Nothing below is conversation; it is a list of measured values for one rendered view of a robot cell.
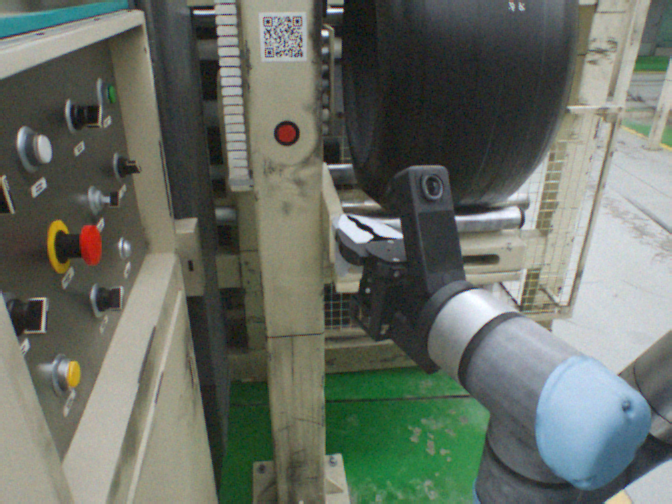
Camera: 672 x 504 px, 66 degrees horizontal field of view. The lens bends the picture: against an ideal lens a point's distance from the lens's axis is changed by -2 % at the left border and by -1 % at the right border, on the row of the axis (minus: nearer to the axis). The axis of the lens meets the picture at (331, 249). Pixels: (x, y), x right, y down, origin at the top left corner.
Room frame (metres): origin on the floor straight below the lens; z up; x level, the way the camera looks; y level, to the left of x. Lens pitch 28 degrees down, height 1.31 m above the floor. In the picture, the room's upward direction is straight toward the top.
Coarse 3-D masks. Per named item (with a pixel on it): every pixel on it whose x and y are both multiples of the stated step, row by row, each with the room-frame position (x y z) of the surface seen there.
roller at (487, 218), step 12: (360, 216) 0.87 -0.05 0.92; (372, 216) 0.87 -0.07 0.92; (384, 216) 0.87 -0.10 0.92; (396, 216) 0.87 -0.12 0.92; (456, 216) 0.88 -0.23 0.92; (468, 216) 0.88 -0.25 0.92; (480, 216) 0.88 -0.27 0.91; (492, 216) 0.88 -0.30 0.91; (504, 216) 0.89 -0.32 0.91; (516, 216) 0.89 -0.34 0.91; (468, 228) 0.88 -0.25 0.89; (480, 228) 0.88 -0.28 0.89; (492, 228) 0.88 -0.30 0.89; (504, 228) 0.89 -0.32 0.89; (516, 228) 0.89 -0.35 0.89
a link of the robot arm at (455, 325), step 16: (448, 304) 0.35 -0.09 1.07; (464, 304) 0.34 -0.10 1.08; (480, 304) 0.34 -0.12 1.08; (496, 304) 0.34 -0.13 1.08; (448, 320) 0.34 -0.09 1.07; (464, 320) 0.33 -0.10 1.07; (480, 320) 0.32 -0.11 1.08; (432, 336) 0.34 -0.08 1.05; (448, 336) 0.33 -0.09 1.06; (464, 336) 0.32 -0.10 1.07; (432, 352) 0.34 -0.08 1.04; (448, 352) 0.32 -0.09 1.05; (464, 352) 0.37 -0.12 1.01; (448, 368) 0.32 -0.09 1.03
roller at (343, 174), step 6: (330, 168) 1.14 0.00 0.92; (336, 168) 1.14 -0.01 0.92; (342, 168) 1.14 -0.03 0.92; (348, 168) 1.14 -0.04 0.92; (330, 174) 1.13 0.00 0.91; (336, 174) 1.13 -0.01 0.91; (342, 174) 1.13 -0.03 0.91; (348, 174) 1.13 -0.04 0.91; (354, 174) 1.13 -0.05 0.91; (336, 180) 1.13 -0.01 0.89; (342, 180) 1.13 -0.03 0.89; (348, 180) 1.13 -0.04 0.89; (354, 180) 1.13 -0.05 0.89
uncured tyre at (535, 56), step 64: (384, 0) 0.82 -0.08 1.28; (448, 0) 0.77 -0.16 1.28; (576, 0) 0.82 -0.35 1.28; (384, 64) 0.80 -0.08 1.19; (448, 64) 0.75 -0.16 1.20; (512, 64) 0.76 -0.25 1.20; (576, 64) 0.81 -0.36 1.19; (384, 128) 0.79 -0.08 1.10; (448, 128) 0.75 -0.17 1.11; (512, 128) 0.76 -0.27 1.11; (384, 192) 0.85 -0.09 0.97; (512, 192) 0.85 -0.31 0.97
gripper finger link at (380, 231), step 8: (352, 216) 0.53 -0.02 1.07; (360, 224) 0.52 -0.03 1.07; (368, 224) 0.52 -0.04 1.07; (376, 224) 0.52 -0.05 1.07; (384, 224) 0.52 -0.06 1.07; (368, 232) 0.51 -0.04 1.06; (376, 232) 0.49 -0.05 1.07; (384, 232) 0.50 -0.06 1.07; (392, 232) 0.50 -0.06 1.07; (376, 240) 0.49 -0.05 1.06
